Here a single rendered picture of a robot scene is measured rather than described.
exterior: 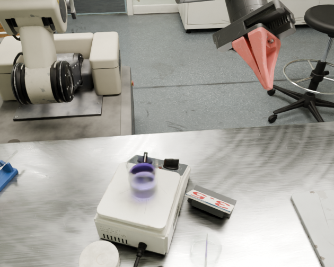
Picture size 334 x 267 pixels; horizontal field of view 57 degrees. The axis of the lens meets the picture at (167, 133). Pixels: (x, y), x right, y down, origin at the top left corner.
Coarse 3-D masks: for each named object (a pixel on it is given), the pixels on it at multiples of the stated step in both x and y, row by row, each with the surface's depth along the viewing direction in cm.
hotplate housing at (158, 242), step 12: (180, 180) 58; (180, 192) 56; (180, 204) 59; (96, 216) 52; (96, 228) 54; (108, 228) 52; (120, 228) 51; (132, 228) 51; (144, 228) 50; (168, 228) 51; (108, 240) 56; (120, 240) 54; (132, 240) 53; (144, 240) 51; (156, 240) 50; (168, 240) 51; (156, 252) 53
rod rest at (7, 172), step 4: (0, 160) 66; (0, 164) 66; (8, 164) 65; (4, 168) 67; (8, 168) 66; (12, 168) 67; (16, 168) 68; (0, 172) 67; (4, 172) 67; (8, 172) 67; (12, 172) 67; (16, 172) 68; (0, 176) 66; (4, 176) 66; (8, 176) 66; (12, 176) 67; (0, 180) 65; (4, 180) 65; (8, 180) 66; (0, 184) 65; (4, 184) 65; (0, 188) 64
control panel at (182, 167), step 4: (160, 160) 66; (160, 164) 64; (180, 164) 66; (184, 164) 66; (160, 168) 61; (164, 168) 62; (180, 168) 63; (184, 168) 63; (176, 172) 60; (180, 172) 61
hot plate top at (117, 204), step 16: (160, 176) 56; (176, 176) 56; (112, 192) 53; (128, 192) 53; (160, 192) 53; (176, 192) 54; (112, 208) 51; (128, 208) 51; (144, 208) 51; (160, 208) 51; (144, 224) 49; (160, 224) 49
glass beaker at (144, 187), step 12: (132, 156) 51; (144, 156) 52; (156, 156) 51; (156, 168) 48; (132, 180) 49; (144, 180) 48; (156, 180) 51; (132, 192) 52; (144, 192) 50; (156, 192) 53
